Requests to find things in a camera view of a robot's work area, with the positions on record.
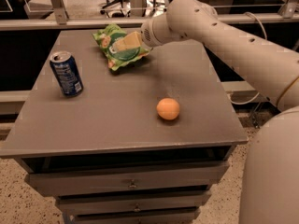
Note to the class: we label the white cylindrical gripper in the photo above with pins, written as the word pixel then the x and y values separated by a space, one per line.
pixel 151 34

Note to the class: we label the green rice chip bag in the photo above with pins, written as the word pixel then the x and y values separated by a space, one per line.
pixel 115 60

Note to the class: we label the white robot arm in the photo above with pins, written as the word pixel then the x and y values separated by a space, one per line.
pixel 270 184

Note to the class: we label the blue soda can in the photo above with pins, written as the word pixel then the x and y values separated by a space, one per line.
pixel 65 69

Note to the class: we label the orange fruit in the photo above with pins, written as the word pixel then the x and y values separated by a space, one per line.
pixel 168 108

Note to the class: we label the grey drawer cabinet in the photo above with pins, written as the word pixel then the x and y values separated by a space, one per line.
pixel 106 156

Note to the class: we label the metal railing frame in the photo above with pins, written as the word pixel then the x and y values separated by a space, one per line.
pixel 19 15

